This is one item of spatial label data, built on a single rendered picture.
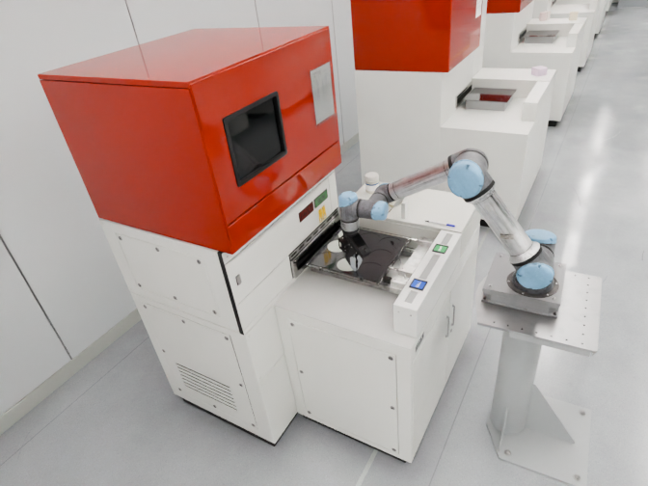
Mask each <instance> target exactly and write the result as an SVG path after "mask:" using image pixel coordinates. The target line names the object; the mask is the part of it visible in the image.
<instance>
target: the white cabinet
mask: <svg viewBox="0 0 648 486"><path fill-rule="evenodd" d="M479 227H480V224H478V226H477V228H476V230H475V232H474V234H473V235H472V238H471V240H470V242H469V244H468V245H467V247H466V249H465V251H464V253H463V254H462V255H461V257H460V261H459V263H458V264H457V266H456V268H455V270H454V272H453V274H452V275H451V277H450V279H449V281H448V283H447V285H446V286H445V289H444V291H443V293H442V295H441V297H440V298H439V300H438V302H437V304H436V306H435V308H434V309H433V310H432V312H431V314H430V316H429V318H428V319H427V321H426V323H425V325H424V327H423V329H422V330H421V332H420V334H419V336H418V339H417V341H416V342H415V344H414V346H413V348H412V350H408V349H405V348H402V347H399V346H396V345H393V344H390V343H387V342H384V341H382V340H379V339H376V338H373V337H368V336H365V335H361V334H358V333H355V332H352V331H349V330H346V329H343V328H340V327H338V326H335V325H332V324H329V323H326V322H323V321H320V320H317V319H313V318H310V317H307V316H304V315H302V314H299V313H296V312H293V311H290V310H285V309H282V308H279V307H276V306H275V311H276V315H277V319H278V324H279V328H280V333H281V338H282V342H283V350H284V354H285V359H286V363H287V368H288V372H289V377H290V382H291V386H292V390H293V394H294V399H295V404H296V408H297V412H298V413H299V414H301V415H303V418H306V419H309V420H311V421H314V422H316V423H318V424H320V425H323V426H325V427H327V428H329V429H331V430H334V431H336V432H338V433H339V434H342V435H344V436H346V437H348V438H350V439H353V440H355V441H357V442H359V443H362V444H364V445H366V446H369V447H372V448H374V449H376V450H378V451H381V452H383V453H385V454H387V455H389V456H391V457H393V458H395V459H397V460H400V461H402V462H404V463H406V461H407V462H409V463H412V461H413V459H414V457H415V455H416V452H417V450H418V448H419V444H420V442H421V439H422V437H423V435H424V433H425V430H426V428H427V426H428V423H429V421H430V420H431V417H432V415H433V413H434V411H435V408H436V406H437V404H438V401H439V399H440V397H441V394H442V392H443V390H444V388H445V385H446V382H447V379H448V377H449V375H450V372H451V370H452V369H453V367H454V364H455V362H456V360H457V357H458V355H459V353H460V350H461V348H462V346H463V344H464V341H465V339H466V337H467V334H468V332H469V330H470V327H471V320H472V310H473V290H474V279H475V268H476V259H477V248H478V237H479Z"/></svg>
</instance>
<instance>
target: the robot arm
mask: <svg viewBox="0 0 648 486"><path fill-rule="evenodd" d="M488 167H489V161H488V158H487V156H486V154H485V153H484V152H483V151H482V150H480V149H478V148H466V149H463V150H460V151H458V152H456V153H454V154H451V155H450V156H448V157H447V159H446V160H445V161H443V162H440V163H438V164H435V165H433V166H431V167H428V168H426V169H423V170H421V171H418V172H416V173H414V174H411V175H407V176H405V177H402V178H401V179H399V180H396V181H394V182H391V183H382V184H380V185H379V186H378V187H377V188H376V189H375V191H374V193H373V194H372V195H371V197H370V198H369V199H368V200H363V199H358V197H357V194H356V193H355V192H352V191H346V192H343V193H341V194H340V195H339V197H338V206H339V214H340V222H341V224H340V227H341V229H342V232H343V236H342V237H343V238H342V237H340V238H339V239H338V245H339V242H340V244H341V247H340V246H339V248H340V249H341V250H342V251H343V252H344V253H345V259H346V261H347V262H348V263H349V265H350V267H351V268H352V269H353V270H354V271H357V270H358V269H359V267H360V265H361V263H362V260H363V259H364V257H367V256H369V255H370V253H371V250H370V249H369V248H368V246H367V245H366V243H365V241H364V240H363V239H362V237H361V236H360V234H359V230H360V229H359V227H360V221H359V218H364V219H370V220H375V221H377V220H380V221H384V220H386V219H387V217H388V213H389V203H392V202H394V201H397V200H400V199H402V198H405V197H408V196H410V195H413V194H415V193H417V192H420V191H423V190H425V189H428V188H430V187H433V186H436V185H438V184H441V183H444V182H446V181H447V184H448V187H449V189H450V191H451V192H452V193H453V194H454V195H455V196H457V197H461V198H462V199H463V200H464V201H465V202H466V203H472V204H473V205H474V207H475V208H476V209H477V211H478V212H479V214H480V215H481V216H482V218H483V219H484V220H485V222H486V223H487V224H488V226H489V227H490V228H491V230H492V231H493V233H494V234H495V235H496V237H497V238H498V239H499V241H500V242H501V244H502V245H503V247H504V248H505V249H506V251H507V252H508V253H509V254H510V256H509V261H510V263H511V264H512V266H513V267H514V268H515V272H514V274H513V276H512V283H513V284H514V286H515V287H517V288H518V289H520V290H522V291H523V292H526V293H530V294H544V293H547V292H549V291H551V290H552V289H553V287H554V250H555V244H556V235H555V234H554V233H552V232H550V231H548V230H544V229H529V230H527V231H524V230H523V228H522V227H521V225H520V224H519V223H518V221H517V220H516V219H515V217H514V216H513V214H512V213H511V212H510V210H509V209H508V207H507V206H506V205H505V203H504V202H503V201H502V199H501V198H500V196H499V195H498V193H497V192H496V190H495V184H496V183H495V181H494V180H493V179H492V177H491V176H490V175H489V173H488V172H487V171H488ZM355 261H356V263H355Z"/></svg>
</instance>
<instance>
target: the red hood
mask: <svg viewBox="0 0 648 486"><path fill-rule="evenodd" d="M38 77H39V79H41V80H40V83H41V86H42V88H43V90H44V93H45V95H46V97H47V100H48V102H49V104H50V107H51V109H52V111H53V113H54V116H55V118H56V120H57V123H58V125H59V126H60V129H61V131H62V133H63V136H64V138H65V140H66V142H67V146H68V148H69V151H70V153H71V155H72V158H73V160H74V162H75V165H76V167H77V169H78V172H79V174H80V175H81V177H82V180H83V182H84V184H85V187H86V189H87V191H88V194H89V196H90V198H91V201H92V203H93V205H94V209H95V211H96V213H97V216H98V218H101V219H105V220H108V221H112V222H116V223H119V224H123V225H126V226H130V227H133V228H136V229H140V230H146V231H150V232H153V233H157V234H161V235H164V236H168V237H171V238H174V239H178V240H181V241H185V242H188V243H192V244H196V245H199V246H203V247H206V248H209V249H213V250H216V251H220V252H223V253H227V254H230V255H233V254H234V253H236V252H237V251H238V250H239V249H240V248H241V247H243V246H244V245H245V244H246V243H247V242H249V241H250V240H251V239H252V238H253V237H254V236H256V235H257V234H258V233H259V232H260V231H262V230H263V229H264V228H265V227H266V226H268V225H269V224H270V223H271V222H272V221H274V220H275V219H276V218H277V217H278V216H279V215H281V214H282V213H283V212H284V211H285V210H287V209H288V208H289V207H290V206H291V205H292V204H294V203H295V202H296V201H297V200H299V199H300V198H301V197H302V196H303V195H304V194H306V193H307V192H308V191H309V190H310V189H311V188H312V187H313V186H314V185H315V184H317V183H318V182H319V181H320V180H321V179H322V178H324V177H325V176H326V175H327V174H329V173H330V172H331V171H332V170H333V169H334V168H336V167H337V166H338V165H339V164H340V163H341V153H340V142H339V132H338V112H337V102H336V91H335V80H334V70H333V59H332V48H331V39H330V29H329V26H292V27H249V28H204V29H192V30H188V31H185V32H181V33H178V34H175V35H171V36H168V37H165V38H162V39H158V40H152V41H149V42H146V43H142V44H139V45H135V46H132V47H128V48H125V49H122V50H119V51H116V52H112V53H109V54H105V55H102V56H98V57H95V58H91V59H89V60H86V61H82V62H79V63H75V64H72V65H68V66H65V67H59V68H55V69H52V70H50V71H46V72H43V73H39V74H38Z"/></svg>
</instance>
